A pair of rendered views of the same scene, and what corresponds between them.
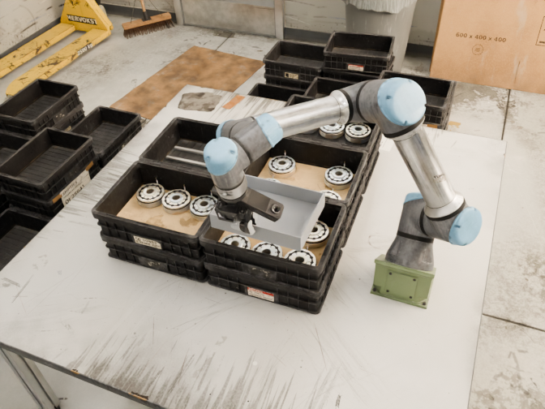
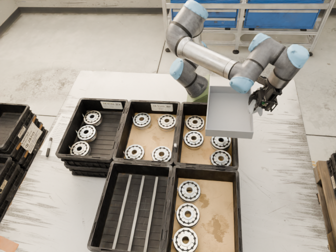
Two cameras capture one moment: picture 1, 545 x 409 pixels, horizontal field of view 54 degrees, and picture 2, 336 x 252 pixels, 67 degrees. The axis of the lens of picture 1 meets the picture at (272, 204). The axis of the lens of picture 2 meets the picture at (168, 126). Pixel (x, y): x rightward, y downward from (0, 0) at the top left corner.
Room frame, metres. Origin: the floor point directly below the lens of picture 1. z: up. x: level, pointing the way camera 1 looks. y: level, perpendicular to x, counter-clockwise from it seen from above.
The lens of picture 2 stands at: (1.53, 0.69, 1.99)
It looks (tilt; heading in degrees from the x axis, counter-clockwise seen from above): 53 degrees down; 260
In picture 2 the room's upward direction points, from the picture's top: 7 degrees counter-clockwise
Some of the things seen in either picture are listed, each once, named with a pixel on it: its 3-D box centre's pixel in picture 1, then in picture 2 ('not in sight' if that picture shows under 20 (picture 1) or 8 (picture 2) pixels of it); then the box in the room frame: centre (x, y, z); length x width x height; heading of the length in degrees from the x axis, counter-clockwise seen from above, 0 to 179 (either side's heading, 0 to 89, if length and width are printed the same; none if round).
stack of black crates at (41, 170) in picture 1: (57, 188); not in sight; (2.12, 1.10, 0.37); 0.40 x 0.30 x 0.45; 155
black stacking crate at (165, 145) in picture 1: (204, 158); (135, 208); (1.64, 0.25, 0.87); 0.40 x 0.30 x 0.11; 67
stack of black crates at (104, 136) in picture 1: (106, 152); not in sight; (2.49, 0.93, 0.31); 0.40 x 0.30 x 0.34; 155
